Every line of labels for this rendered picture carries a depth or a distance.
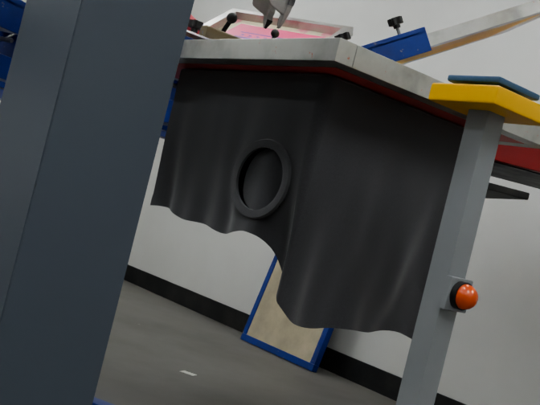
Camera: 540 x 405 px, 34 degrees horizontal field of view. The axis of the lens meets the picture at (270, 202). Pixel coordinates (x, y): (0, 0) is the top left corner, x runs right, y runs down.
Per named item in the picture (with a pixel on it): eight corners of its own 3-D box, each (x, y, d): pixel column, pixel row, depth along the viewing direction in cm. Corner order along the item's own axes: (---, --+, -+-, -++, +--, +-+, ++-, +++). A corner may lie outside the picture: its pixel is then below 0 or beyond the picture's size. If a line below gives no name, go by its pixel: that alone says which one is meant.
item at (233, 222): (307, 287, 155) (357, 87, 156) (268, 280, 150) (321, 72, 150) (173, 241, 192) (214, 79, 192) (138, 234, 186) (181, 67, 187)
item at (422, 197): (443, 350, 176) (496, 139, 176) (267, 324, 148) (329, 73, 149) (431, 346, 178) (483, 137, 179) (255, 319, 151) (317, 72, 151)
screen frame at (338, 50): (552, 150, 173) (557, 131, 173) (334, 60, 138) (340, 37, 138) (300, 123, 236) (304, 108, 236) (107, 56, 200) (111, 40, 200)
